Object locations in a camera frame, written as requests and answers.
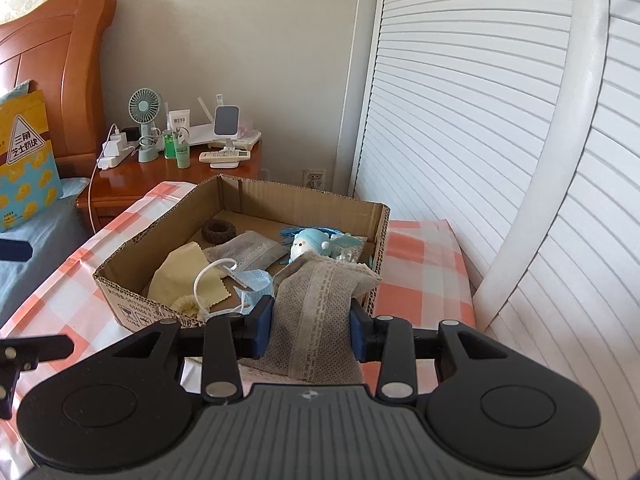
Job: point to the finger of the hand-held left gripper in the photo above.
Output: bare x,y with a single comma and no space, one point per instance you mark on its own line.
40,347

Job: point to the black charger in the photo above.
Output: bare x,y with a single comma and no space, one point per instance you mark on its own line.
131,134

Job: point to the white tube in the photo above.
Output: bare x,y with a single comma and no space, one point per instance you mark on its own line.
178,121

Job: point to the yellow printed bag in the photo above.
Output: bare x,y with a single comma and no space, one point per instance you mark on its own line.
27,170

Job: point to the yellow cloth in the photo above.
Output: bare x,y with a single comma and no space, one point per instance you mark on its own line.
185,270

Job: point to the clear plastic packet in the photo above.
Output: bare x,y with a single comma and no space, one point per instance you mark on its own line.
347,249

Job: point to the green bottle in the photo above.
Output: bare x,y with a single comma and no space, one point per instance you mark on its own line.
172,146

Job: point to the blue tassel bundle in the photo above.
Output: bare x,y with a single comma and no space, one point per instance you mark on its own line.
289,232

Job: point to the white remote control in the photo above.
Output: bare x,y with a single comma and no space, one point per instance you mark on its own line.
220,156

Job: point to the green desk fan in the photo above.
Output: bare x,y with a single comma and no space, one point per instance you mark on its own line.
145,105

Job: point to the white router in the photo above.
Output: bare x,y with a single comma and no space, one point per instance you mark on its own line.
200,132

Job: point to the white louvered door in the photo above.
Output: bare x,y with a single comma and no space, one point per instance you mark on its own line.
590,310
450,110

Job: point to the grey face mask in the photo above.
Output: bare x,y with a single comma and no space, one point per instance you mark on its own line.
245,250

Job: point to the brown hair scrunchie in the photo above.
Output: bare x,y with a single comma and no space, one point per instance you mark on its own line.
219,231

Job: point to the brown cardboard box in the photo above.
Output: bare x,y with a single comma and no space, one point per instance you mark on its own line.
165,255

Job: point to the light green tube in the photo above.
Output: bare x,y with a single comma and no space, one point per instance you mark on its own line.
183,157

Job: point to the grey fabric pouch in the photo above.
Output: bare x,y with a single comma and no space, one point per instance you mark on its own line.
310,320

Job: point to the wooden nightstand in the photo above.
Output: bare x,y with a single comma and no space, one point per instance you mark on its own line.
150,180

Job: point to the white power strip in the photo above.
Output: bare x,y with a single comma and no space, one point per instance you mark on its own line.
112,157

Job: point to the wooden headboard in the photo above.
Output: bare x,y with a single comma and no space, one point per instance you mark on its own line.
45,50

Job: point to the yellow hair scrunchie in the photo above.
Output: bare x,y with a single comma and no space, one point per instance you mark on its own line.
187,307

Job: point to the bed with blue sheet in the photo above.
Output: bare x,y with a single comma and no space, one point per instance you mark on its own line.
40,270

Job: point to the blue snowman plush doll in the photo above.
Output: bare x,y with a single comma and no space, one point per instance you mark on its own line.
307,245

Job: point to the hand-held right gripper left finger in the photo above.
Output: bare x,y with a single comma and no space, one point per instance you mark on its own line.
262,330

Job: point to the white phone stand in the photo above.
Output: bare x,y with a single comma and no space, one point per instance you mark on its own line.
226,122

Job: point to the wall socket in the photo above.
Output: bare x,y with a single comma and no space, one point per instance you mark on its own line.
314,179

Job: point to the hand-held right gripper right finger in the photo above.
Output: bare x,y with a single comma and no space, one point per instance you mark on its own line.
359,332

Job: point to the orange checked tablecloth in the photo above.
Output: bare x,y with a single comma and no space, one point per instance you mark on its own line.
415,260

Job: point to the dark blue object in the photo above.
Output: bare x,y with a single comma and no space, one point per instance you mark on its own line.
15,251

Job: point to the blue face mask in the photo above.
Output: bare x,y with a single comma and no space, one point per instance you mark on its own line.
255,285

